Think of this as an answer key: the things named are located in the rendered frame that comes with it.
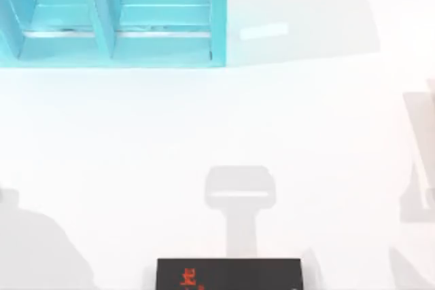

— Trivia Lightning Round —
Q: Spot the black book with red print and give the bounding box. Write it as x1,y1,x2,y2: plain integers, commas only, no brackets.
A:
156,257,303,290

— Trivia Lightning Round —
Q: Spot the light blue rack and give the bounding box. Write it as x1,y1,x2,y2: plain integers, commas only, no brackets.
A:
0,0,228,69

